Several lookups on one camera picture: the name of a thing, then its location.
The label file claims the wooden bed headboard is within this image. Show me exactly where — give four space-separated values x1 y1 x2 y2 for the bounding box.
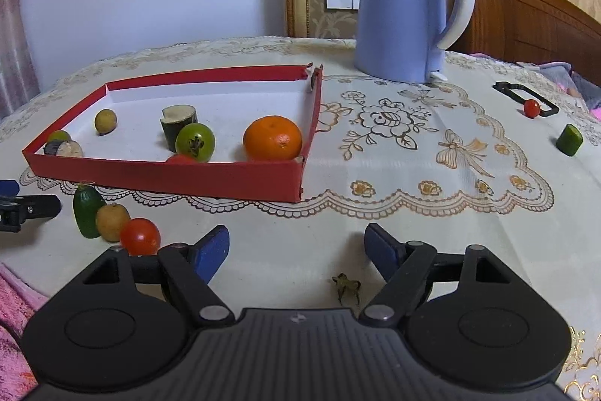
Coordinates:
445 0 601 69

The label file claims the black rectangular frame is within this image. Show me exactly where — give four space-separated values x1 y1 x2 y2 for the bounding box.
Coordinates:
492 81 560 118

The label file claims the lace embroidered tablecloth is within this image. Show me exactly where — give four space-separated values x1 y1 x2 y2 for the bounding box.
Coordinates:
0 35 601 401

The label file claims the orange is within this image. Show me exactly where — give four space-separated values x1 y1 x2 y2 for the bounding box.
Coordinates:
243 115 304 162

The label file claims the small green cucumber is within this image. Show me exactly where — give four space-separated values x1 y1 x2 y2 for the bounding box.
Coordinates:
72 183 108 239

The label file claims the brown longan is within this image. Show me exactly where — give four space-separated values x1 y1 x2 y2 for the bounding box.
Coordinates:
94 109 118 136
95 203 131 243

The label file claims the dried tomato calyx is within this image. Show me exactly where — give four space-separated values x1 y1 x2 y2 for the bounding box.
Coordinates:
331 272 362 306

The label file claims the dark eggplant piece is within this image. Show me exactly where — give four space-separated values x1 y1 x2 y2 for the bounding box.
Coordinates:
43 140 85 159

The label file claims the short green cucumber piece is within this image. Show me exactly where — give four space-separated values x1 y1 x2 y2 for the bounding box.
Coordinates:
556 124 584 157

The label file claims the large green tomato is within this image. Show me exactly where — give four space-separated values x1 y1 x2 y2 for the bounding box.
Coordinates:
175 122 216 163

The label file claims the red cardboard box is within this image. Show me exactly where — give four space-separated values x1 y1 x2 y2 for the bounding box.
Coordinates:
21 63 325 203

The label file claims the blue electric kettle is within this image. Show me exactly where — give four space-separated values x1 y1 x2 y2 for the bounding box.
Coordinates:
352 0 478 85

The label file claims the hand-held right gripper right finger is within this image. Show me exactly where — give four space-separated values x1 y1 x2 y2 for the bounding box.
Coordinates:
359 223 532 328

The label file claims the pink patterned curtain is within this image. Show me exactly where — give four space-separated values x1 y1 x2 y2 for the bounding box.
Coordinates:
0 0 41 113

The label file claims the grey bedding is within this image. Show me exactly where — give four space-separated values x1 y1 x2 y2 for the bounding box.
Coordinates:
515 61 601 111

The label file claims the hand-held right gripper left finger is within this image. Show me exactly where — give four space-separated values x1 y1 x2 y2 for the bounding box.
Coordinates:
61 225 236 328

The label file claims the thick cucumber chunk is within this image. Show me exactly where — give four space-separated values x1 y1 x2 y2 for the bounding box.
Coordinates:
160 104 199 151

